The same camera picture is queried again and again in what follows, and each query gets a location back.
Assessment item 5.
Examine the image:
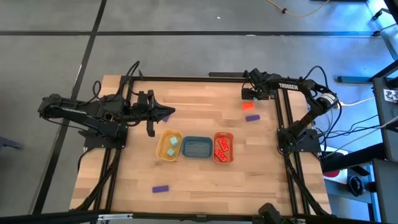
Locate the silver metal bracket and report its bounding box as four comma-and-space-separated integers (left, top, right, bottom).
98, 213, 134, 221

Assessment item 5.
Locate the yellow plastic bin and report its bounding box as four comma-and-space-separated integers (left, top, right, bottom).
155, 128, 184, 162

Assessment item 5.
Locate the black diagonal beam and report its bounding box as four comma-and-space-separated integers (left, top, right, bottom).
322, 143, 386, 174

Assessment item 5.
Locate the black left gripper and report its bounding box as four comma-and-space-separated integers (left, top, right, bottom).
126, 89, 176, 138

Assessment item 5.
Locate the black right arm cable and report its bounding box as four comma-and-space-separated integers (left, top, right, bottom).
303, 64, 328, 91

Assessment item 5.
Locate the black and white marker tag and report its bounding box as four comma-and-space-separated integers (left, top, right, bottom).
383, 88, 398, 103

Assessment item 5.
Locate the orange plastic bin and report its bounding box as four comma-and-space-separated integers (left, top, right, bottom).
213, 131, 235, 164

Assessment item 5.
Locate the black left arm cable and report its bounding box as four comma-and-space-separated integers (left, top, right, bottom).
83, 60, 141, 106

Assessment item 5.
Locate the dark rounded object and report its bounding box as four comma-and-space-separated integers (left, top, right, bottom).
257, 202, 284, 224

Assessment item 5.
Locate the grey chair base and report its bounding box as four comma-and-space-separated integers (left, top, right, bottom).
371, 0, 398, 62

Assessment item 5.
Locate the blue plastic bin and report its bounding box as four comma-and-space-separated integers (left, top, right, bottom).
182, 136, 214, 159

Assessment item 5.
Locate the blue floor bar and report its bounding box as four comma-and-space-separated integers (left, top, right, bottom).
337, 75, 374, 84

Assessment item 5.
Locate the yellow extension cable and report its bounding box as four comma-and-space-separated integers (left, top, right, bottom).
266, 0, 330, 18

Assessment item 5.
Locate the black cable bundle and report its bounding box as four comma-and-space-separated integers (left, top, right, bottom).
70, 147, 122, 215
284, 152, 332, 217

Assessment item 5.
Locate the cream power cord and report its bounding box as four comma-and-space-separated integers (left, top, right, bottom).
341, 96, 376, 107

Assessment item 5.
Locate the grey floor object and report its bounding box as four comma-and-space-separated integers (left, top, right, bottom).
0, 136, 24, 151

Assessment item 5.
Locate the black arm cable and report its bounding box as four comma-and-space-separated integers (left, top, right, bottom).
303, 64, 328, 91
83, 60, 141, 106

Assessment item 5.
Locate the black table frame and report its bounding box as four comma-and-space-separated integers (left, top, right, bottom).
93, 74, 312, 218

